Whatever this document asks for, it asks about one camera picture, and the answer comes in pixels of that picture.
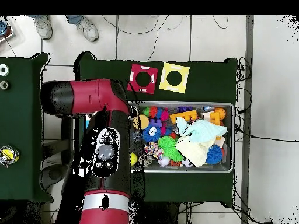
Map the cream white cloth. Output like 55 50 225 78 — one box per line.
175 136 217 168

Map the mint green cloth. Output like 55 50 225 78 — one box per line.
175 116 228 144

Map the orange toy building brick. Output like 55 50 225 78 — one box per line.
169 110 199 124
209 111 222 127

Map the red card with round hole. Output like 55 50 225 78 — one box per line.
126 63 159 95

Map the yellow card with round hole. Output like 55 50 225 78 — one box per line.
159 62 190 95

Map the wooden box with three holes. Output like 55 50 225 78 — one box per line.
84 113 98 131

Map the toy burger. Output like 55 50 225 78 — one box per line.
132 114 150 131

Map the blue toy building brick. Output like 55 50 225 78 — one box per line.
149 118 164 128

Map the multicolour spiky caterpillar toy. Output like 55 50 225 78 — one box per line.
142 106 170 122

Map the green fuzzy ball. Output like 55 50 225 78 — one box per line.
157 135 185 163

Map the orange basketball toy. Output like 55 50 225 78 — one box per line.
213 107 227 120

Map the person's foot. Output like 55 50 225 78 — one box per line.
76 16 99 43
34 15 54 40

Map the person's leg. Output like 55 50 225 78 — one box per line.
65 15 83 26

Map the yellow tape measure in package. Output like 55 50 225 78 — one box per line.
0 144 20 168

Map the clear container with blue toy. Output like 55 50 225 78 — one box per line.
0 19 15 44

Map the multicolour knotted rope ball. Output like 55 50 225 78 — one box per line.
144 142 165 160

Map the silver wire mesh bin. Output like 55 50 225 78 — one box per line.
129 100 235 174

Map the black cable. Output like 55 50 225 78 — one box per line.
101 15 170 36
234 124 299 142

